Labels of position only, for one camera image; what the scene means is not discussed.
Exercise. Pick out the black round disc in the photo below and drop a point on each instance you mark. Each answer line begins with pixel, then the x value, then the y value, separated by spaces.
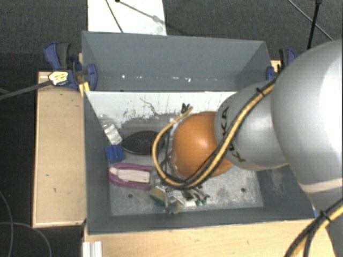
pixel 139 143

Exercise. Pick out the blue ribbed block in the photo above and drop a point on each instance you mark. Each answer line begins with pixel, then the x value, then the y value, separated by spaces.
pixel 114 153

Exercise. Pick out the clear plastic bottle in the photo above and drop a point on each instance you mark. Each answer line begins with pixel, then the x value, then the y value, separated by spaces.
pixel 112 132

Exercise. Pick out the pale wood flat board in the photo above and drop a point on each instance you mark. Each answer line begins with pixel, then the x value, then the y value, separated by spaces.
pixel 59 154

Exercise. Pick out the grey metal bin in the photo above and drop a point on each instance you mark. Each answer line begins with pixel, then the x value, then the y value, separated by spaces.
pixel 166 60

